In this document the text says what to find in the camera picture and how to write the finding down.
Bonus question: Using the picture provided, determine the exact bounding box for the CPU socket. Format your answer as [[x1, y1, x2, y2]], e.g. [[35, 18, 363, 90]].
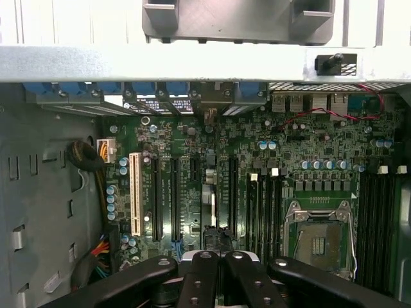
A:
[[283, 199, 359, 280]]

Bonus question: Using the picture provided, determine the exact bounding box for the black expansion slot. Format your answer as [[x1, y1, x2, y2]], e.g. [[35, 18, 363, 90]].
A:
[[229, 156, 239, 241], [170, 157, 184, 257], [152, 157, 162, 243]]

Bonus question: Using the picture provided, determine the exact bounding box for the white expansion slot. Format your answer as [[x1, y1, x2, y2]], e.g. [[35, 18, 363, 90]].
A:
[[128, 152, 143, 237]]

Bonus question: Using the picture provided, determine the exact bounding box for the green motherboard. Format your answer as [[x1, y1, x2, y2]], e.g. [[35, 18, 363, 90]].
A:
[[95, 108, 404, 289]]

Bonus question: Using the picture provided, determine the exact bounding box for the white power connector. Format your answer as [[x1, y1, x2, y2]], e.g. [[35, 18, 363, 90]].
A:
[[95, 137, 117, 164]]

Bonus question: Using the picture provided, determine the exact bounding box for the grey open PC case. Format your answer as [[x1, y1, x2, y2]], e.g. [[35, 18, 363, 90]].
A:
[[0, 44, 411, 308]]

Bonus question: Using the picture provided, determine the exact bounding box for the grey parts rack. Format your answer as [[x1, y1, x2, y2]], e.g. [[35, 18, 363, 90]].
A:
[[141, 0, 337, 46]]

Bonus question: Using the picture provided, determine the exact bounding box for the coloured wire bundle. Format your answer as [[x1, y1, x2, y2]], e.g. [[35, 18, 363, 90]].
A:
[[72, 233, 112, 289]]

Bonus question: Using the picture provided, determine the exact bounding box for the black sleeved cable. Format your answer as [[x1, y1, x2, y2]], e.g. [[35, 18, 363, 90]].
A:
[[66, 140, 109, 232]]

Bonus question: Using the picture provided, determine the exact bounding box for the red and black twisted wire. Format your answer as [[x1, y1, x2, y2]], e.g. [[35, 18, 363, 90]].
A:
[[272, 83, 386, 133]]

